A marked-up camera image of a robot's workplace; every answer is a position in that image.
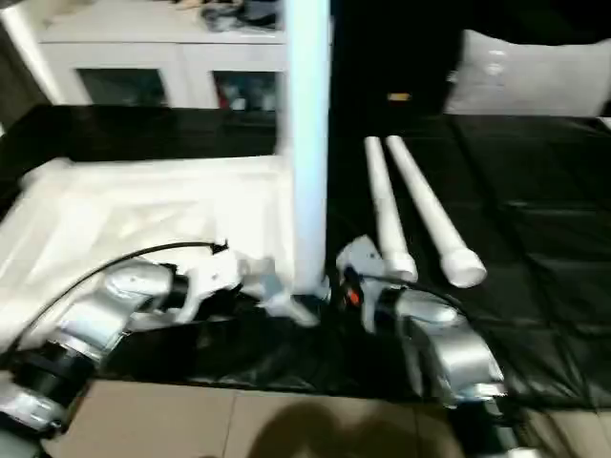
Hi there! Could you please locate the white plastic table top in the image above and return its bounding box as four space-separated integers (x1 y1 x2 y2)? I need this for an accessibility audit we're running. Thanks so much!
0 155 322 357

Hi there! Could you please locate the black work mat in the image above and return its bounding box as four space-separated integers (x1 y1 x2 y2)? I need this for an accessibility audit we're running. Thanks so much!
0 102 611 411

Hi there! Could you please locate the white glass-door cabinet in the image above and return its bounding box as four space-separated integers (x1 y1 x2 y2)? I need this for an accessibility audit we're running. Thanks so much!
0 0 293 112

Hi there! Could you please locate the grey cushion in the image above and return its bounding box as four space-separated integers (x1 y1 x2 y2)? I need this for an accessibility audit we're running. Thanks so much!
443 28 611 118

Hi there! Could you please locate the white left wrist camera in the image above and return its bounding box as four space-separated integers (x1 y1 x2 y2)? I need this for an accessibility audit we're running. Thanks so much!
179 247 250 326

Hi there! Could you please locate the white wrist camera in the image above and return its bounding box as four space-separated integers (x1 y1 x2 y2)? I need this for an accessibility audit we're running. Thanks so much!
179 247 250 326
335 236 384 335

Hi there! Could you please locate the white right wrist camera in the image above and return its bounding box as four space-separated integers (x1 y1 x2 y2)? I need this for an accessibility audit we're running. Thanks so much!
335 236 384 335

